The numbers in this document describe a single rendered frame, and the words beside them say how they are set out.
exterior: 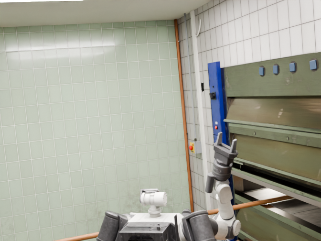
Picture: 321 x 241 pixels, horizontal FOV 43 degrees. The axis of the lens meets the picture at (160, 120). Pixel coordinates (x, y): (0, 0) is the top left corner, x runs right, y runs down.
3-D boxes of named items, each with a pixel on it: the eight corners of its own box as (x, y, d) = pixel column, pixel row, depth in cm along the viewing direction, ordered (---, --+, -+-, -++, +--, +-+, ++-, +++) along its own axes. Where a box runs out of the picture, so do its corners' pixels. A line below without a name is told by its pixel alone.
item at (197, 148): (197, 151, 362) (197, 140, 361) (202, 153, 352) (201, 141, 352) (190, 152, 360) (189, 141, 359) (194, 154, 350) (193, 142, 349)
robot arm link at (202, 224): (222, 240, 187) (210, 237, 176) (205, 246, 191) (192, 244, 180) (215, 215, 193) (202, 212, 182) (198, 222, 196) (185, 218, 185)
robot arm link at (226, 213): (234, 196, 201) (240, 222, 212) (216, 191, 207) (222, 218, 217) (226, 212, 195) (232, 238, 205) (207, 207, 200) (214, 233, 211)
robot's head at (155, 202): (164, 213, 188) (162, 193, 188) (143, 213, 191) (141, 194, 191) (168, 208, 195) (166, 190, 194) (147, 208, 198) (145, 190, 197)
